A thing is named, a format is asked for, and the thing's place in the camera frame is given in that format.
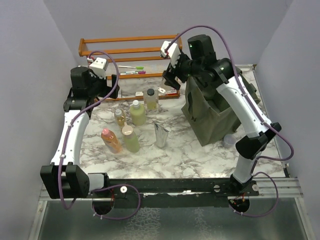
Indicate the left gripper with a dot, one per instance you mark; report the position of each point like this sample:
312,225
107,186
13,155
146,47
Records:
107,90

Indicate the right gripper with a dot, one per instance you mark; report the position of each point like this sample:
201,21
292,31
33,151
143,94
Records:
170,72

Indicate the green canvas bag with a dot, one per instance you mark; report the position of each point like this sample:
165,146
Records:
210,119

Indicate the clear square bottle black cap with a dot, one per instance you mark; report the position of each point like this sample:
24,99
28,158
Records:
163,87

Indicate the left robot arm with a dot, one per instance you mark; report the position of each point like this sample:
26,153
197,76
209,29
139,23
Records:
63,176

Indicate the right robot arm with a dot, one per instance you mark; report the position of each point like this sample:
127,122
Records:
219,74

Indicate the red white small box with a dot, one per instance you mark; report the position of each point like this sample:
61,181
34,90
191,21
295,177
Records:
171,92

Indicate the small amber bottle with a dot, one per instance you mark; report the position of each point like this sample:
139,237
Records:
120,117

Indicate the pink green marker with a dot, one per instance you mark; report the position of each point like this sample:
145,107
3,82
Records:
132,73

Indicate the green white marker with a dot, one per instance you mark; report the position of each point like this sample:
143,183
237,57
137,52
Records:
131,67

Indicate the orange wooden shelf rack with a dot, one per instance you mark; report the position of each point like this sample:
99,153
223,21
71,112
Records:
133,51

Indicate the green lotion bottle white cap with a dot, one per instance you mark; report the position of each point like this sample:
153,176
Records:
137,113

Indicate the pink orange bottle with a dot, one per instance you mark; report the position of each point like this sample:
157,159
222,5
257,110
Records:
111,141

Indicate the green bottle beige cap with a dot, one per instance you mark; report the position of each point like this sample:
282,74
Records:
130,139

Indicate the silver foil pouch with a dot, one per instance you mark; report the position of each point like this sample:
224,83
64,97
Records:
161,135

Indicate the small purple jar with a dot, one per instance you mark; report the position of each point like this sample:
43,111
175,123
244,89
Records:
229,141

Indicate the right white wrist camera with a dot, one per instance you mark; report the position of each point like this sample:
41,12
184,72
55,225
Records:
173,53

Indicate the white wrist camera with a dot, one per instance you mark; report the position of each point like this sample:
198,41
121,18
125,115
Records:
173,53
98,66

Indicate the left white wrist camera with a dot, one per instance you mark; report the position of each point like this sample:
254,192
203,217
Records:
98,66

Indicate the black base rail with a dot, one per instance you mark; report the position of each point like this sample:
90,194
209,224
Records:
171,192

